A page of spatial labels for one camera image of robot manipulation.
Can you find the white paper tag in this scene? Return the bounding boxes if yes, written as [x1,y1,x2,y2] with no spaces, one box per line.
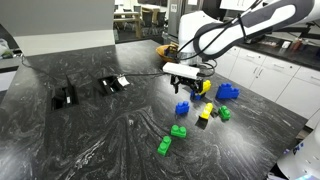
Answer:
[117,76,131,88]

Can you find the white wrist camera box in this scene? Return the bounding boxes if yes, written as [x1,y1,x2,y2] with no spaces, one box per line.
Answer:
[162,62,201,81]

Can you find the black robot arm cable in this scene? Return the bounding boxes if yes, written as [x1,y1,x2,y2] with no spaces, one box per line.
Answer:
[176,0,265,78]

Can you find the long black table cable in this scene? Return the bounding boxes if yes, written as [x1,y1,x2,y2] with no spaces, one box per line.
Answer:
[123,71,167,78]

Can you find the red sauce bottle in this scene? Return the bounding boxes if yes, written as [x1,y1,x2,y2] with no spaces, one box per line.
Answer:
[292,37,303,52]

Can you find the dark dining chair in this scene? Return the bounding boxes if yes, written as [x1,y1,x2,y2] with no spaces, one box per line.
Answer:
[141,8,158,30]

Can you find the small blue toy block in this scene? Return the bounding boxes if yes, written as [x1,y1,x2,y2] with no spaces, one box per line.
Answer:
[175,100,190,116]

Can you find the clear plastic bag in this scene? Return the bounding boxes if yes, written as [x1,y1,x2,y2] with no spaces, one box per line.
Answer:
[0,38,16,60]

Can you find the large blue stepped block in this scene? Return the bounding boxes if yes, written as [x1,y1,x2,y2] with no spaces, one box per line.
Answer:
[215,82,240,101]

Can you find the wooden dining table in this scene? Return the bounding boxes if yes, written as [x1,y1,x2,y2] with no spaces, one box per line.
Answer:
[113,11,144,39]

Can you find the black table outlet box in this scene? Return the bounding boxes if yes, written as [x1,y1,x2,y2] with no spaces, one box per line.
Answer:
[49,75,80,113]
[96,75,125,98]

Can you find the white wall cabinet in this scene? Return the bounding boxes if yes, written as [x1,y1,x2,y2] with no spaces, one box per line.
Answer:
[219,0,259,12]

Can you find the long yellow toy block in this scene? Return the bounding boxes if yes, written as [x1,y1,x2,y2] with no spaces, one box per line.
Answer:
[199,102,214,121]

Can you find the black power cable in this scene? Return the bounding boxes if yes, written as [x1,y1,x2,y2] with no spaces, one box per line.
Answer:
[19,54,56,83]

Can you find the stainless steel refrigerator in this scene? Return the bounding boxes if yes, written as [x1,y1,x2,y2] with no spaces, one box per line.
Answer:
[166,0,205,40]

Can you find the wooden bowl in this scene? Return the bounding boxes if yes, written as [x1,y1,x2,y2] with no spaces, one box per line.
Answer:
[155,44,181,64]

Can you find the green toy building block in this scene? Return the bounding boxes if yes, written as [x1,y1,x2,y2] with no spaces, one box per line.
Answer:
[170,124,188,139]
[156,135,172,157]
[218,105,232,121]

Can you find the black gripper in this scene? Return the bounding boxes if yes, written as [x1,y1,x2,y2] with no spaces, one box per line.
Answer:
[169,73,205,95]

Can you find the yellow on blue block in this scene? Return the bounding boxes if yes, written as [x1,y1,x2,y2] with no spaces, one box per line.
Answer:
[189,79,212,102]

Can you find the white base cabinets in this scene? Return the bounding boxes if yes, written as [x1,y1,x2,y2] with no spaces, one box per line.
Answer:
[213,45,320,130]

